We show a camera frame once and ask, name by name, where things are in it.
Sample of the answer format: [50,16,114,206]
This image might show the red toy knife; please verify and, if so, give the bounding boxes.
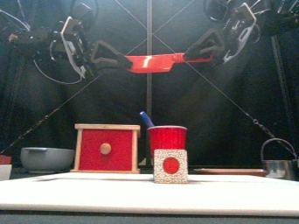
[126,52,215,74]

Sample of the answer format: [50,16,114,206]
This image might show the white sushi roll red centre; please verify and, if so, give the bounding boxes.
[153,148,191,185]

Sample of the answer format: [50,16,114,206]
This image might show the blue pen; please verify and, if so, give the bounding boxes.
[139,110,155,129]

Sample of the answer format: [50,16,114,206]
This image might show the wooden box with red drawer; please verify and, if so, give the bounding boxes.
[70,122,142,175]

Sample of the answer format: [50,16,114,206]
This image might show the red plastic cup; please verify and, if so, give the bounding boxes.
[146,125,190,160]

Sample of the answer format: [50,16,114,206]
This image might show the grey bowl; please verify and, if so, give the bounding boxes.
[19,146,77,175]

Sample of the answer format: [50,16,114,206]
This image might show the brown wooden tray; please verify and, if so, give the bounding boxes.
[193,167,270,178]

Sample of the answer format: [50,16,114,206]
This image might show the red and white container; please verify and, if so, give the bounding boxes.
[0,155,15,182]

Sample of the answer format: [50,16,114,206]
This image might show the white cutting board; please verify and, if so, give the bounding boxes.
[0,171,299,218]

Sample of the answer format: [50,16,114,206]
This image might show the black looping cable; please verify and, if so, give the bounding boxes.
[32,47,86,86]

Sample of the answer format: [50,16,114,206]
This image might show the grey vertical frame pole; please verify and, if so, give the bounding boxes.
[145,0,155,168]

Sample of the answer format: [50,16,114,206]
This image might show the thin diagonal brace wire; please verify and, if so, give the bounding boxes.
[115,0,299,160]
[0,0,197,156]

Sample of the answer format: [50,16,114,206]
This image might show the metal bucket with handle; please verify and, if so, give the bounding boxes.
[259,137,299,181]

